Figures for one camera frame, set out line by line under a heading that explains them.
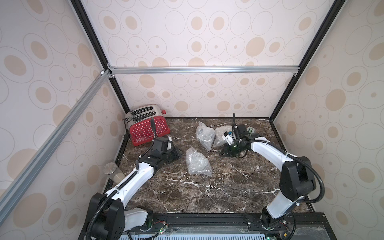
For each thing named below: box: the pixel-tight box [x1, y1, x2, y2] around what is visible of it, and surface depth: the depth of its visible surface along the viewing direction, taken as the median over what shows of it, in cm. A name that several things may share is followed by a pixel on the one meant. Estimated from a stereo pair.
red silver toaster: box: [122, 104, 171, 146], surface depth 99 cm
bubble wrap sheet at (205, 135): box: [196, 121, 216, 151], surface depth 103 cm
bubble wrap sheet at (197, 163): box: [185, 147, 213, 177], surface depth 91 cm
